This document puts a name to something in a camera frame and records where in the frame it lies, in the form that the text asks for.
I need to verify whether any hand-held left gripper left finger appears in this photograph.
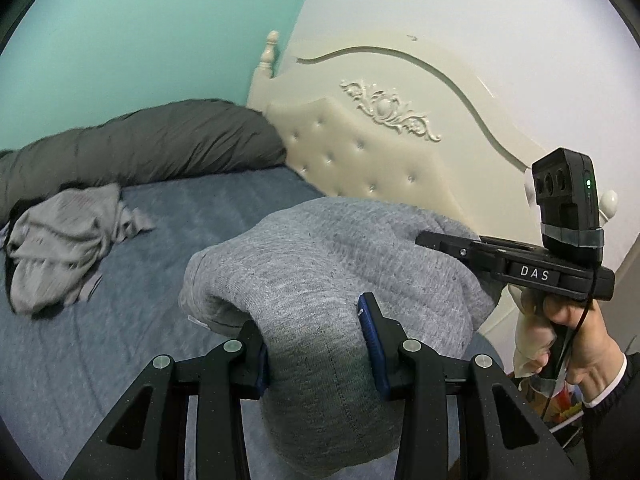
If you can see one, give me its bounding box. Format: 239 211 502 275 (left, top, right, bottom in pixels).
62 321 269 480

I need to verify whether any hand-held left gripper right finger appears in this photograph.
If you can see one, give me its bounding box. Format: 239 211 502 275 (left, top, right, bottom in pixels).
356 292 581 480

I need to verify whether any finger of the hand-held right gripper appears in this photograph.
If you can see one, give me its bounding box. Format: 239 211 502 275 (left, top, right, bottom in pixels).
415 230 501 263
477 265 506 308

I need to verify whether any grey long-sleeve shirt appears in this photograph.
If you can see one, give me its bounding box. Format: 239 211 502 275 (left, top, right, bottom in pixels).
178 197 508 478

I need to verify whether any person's right forearm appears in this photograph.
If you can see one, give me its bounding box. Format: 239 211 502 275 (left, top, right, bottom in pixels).
580 352 640 480

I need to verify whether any person's right hand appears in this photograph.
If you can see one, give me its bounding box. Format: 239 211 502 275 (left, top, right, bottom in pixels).
512 280 628 406

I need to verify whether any cream tufted headboard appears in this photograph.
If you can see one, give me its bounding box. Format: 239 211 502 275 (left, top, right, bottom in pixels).
247 30 621 376

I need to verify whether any blue patterned bed sheet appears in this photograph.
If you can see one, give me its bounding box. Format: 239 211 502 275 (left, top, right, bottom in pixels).
0 167 506 480

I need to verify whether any light grey crumpled garment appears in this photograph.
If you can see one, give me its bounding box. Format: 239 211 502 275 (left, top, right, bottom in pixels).
6 183 157 317

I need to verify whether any dark grey duvet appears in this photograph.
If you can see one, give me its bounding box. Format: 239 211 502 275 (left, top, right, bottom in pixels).
0 99 288 226

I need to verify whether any black crumpled garment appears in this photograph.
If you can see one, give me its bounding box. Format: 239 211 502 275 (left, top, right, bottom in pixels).
0 199 32 311

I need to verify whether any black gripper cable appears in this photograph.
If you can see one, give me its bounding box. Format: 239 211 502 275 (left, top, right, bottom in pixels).
542 260 598 411

